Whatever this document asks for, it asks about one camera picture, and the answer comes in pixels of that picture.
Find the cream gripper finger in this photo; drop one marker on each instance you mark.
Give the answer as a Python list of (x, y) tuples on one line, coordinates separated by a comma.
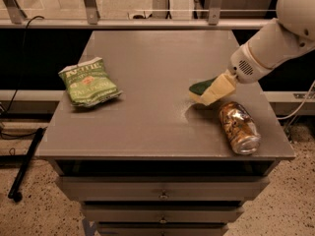
[(217, 88)]

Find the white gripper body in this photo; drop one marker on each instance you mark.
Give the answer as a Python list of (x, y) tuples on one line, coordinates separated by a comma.
[(242, 66)]

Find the green and yellow sponge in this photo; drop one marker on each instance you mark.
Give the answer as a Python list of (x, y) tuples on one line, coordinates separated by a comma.
[(196, 90)]

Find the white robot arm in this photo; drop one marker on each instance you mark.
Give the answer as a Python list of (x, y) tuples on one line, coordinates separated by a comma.
[(289, 35)]

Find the grey drawer cabinet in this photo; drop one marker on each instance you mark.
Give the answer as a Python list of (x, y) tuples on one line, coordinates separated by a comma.
[(152, 162)]

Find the green chip bag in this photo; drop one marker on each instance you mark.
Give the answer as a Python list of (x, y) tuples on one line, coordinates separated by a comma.
[(88, 84)]

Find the black rod on floor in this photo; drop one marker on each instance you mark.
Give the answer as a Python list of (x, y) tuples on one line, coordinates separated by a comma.
[(14, 193)]

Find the metal railing frame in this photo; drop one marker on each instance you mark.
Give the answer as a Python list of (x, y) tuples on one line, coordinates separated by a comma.
[(136, 14)]

